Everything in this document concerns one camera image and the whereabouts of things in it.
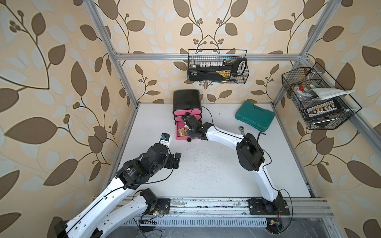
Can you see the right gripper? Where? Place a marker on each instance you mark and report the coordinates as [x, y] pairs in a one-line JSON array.
[[190, 133]]

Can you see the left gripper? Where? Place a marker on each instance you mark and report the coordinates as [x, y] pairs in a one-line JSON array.
[[172, 164]]

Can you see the yellow cookie packet top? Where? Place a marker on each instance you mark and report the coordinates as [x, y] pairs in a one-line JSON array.
[[182, 131]]

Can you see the pink bottom drawer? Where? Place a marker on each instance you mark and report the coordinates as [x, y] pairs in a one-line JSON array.
[[180, 125]]

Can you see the pink drawer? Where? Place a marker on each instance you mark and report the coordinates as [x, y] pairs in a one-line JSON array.
[[180, 125], [186, 112], [180, 118]]

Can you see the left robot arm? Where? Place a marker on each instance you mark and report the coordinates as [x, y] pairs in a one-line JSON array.
[[121, 200]]

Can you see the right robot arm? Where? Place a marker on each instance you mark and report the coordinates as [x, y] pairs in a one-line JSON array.
[[251, 158]]

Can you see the pink top drawer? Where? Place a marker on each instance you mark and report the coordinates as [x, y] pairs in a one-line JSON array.
[[186, 112]]

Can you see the black drawer cabinet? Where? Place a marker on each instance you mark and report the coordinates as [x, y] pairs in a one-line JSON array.
[[187, 99]]

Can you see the silver ratchet wrench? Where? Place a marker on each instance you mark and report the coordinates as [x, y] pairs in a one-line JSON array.
[[241, 129]]

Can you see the black yellow tool box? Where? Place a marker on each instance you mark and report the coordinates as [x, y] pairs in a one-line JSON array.
[[216, 73]]

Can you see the green plastic tool case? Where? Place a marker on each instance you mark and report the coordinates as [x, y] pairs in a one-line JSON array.
[[255, 116]]

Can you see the white paper in basket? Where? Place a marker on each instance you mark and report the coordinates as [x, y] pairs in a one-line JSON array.
[[328, 93]]

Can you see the socket set in basket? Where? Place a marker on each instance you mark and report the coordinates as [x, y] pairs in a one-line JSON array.
[[323, 110]]

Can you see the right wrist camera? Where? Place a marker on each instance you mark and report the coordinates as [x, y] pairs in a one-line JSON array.
[[190, 121]]

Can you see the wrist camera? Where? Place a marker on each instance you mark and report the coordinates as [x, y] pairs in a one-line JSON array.
[[190, 121], [165, 139]]

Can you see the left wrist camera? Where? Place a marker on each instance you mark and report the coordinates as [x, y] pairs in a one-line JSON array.
[[165, 139]]

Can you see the back wire basket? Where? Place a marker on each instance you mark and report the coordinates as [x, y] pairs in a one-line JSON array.
[[221, 57]]

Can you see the wire basket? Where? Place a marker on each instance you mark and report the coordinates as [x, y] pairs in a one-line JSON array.
[[298, 82], [221, 57]]

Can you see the right wire basket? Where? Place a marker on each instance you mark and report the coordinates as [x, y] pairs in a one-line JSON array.
[[298, 82]]

